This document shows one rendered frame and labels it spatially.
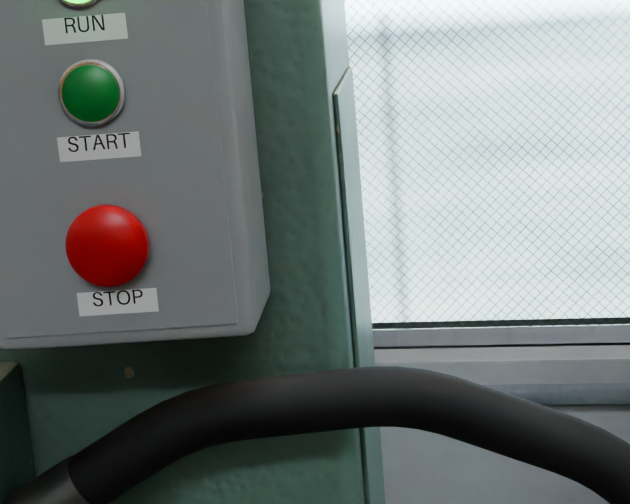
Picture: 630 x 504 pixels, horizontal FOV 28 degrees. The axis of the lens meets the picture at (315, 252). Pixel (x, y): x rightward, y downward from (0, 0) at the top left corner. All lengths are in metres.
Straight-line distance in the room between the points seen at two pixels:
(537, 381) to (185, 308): 1.51
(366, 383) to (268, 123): 0.11
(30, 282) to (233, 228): 0.08
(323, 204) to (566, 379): 1.45
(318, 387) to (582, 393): 1.46
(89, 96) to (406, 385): 0.16
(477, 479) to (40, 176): 1.60
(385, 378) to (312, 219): 0.07
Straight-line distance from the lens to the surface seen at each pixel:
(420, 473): 2.02
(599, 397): 1.94
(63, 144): 0.46
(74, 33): 0.46
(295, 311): 0.53
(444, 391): 0.49
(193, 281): 0.46
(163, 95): 0.45
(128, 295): 0.47
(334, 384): 0.49
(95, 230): 0.46
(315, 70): 0.51
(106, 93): 0.45
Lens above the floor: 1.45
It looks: 12 degrees down
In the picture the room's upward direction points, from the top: 5 degrees counter-clockwise
